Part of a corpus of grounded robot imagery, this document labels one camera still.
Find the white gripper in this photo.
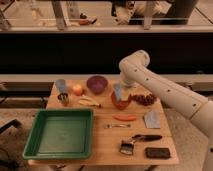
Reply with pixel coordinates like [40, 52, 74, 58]
[120, 81, 133, 101]

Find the blue-grey sponge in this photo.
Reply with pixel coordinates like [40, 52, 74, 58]
[114, 83, 122, 101]

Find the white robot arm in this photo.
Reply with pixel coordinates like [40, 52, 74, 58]
[119, 50, 213, 171]

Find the orange paper cup bowl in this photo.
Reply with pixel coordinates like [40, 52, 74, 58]
[111, 92, 132, 110]

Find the small metal cup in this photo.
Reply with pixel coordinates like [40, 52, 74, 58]
[57, 93, 69, 106]

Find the blue plastic cup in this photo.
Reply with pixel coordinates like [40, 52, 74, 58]
[55, 79, 67, 93]

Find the bunch of dark grapes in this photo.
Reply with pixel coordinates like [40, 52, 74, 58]
[132, 94, 157, 106]

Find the purple bowl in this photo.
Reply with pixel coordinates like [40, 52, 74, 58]
[86, 75, 108, 94]

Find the orange carrot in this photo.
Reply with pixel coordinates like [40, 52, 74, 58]
[113, 115, 137, 122]

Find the silver fork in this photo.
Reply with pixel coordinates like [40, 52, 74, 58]
[104, 124, 131, 129]

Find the yellow banana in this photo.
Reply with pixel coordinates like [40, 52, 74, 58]
[78, 97, 101, 107]

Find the green plastic tray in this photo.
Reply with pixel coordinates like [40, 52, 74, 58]
[23, 109, 93, 160]

